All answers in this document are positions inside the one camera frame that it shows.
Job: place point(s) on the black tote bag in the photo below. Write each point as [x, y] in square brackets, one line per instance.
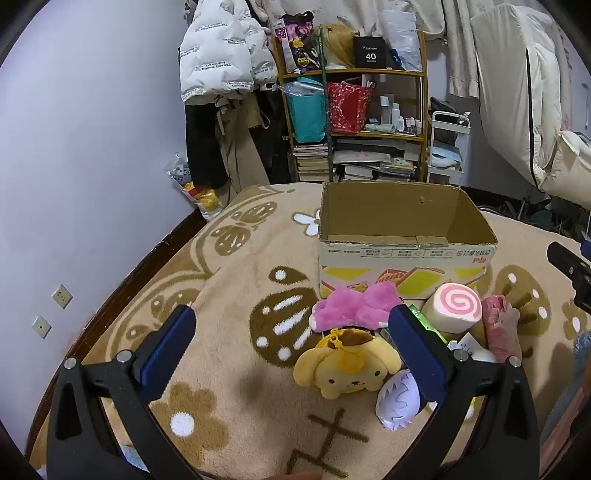
[277, 138]

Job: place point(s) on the green packet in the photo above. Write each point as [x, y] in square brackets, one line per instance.
[422, 321]

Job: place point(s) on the wall socket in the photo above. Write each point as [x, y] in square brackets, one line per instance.
[62, 296]
[41, 326]

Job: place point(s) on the printed cartoon bag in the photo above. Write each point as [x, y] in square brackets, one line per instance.
[295, 41]

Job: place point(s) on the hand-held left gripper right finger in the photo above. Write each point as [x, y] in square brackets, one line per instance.
[418, 360]

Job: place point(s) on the blue grey fuzzy cloth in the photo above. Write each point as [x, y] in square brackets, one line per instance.
[583, 348]

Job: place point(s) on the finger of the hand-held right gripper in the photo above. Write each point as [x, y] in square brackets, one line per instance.
[565, 258]

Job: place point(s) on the teal bag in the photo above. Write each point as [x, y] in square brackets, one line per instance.
[307, 117]

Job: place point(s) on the silver-haired plush doll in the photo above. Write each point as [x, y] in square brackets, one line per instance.
[397, 404]

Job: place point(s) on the black box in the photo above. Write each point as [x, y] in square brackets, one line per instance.
[371, 51]

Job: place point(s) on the red patterned bag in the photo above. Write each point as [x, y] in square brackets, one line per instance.
[348, 108]

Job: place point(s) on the beige printed blanket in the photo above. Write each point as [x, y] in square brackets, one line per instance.
[240, 286]

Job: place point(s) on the pink meat plush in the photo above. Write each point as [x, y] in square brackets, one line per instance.
[501, 330]

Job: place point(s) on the stack of books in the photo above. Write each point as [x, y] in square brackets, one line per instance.
[311, 161]

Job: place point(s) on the pile of books and papers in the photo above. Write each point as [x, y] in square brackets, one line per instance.
[374, 161]

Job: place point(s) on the cream hanging curtain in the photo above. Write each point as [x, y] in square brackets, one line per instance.
[457, 46]

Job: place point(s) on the white puffer jacket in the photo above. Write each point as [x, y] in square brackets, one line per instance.
[217, 50]

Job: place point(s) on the white plastic bag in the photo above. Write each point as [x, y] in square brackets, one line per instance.
[404, 41]

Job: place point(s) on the cardboard box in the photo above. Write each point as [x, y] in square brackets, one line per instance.
[406, 267]

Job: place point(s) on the wooden shelf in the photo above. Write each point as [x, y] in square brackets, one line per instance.
[422, 83]

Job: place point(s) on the white trolley cart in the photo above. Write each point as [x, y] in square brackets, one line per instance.
[445, 138]

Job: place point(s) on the black hanging garment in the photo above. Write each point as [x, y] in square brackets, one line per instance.
[203, 143]

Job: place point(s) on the plastic bag of toys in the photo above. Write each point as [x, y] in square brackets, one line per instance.
[198, 189]

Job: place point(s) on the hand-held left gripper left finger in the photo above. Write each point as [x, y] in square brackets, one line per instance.
[166, 355]

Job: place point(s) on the white duvet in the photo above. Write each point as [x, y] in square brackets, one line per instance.
[508, 83]

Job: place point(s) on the black item on cart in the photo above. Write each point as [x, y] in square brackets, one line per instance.
[443, 106]

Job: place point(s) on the beige hanging coat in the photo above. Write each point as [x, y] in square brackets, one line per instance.
[240, 147]

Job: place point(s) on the blonde wig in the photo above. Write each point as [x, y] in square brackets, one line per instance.
[339, 46]

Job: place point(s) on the pink swirl roll plush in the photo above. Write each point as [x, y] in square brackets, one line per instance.
[455, 307]

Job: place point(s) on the yellow dog plush toy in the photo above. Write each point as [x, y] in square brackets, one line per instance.
[351, 369]

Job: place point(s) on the pink plush toy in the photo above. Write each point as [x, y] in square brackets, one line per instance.
[351, 307]

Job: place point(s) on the group of toiletry bottles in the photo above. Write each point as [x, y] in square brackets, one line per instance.
[397, 117]

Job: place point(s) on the green pole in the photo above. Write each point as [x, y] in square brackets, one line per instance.
[327, 115]

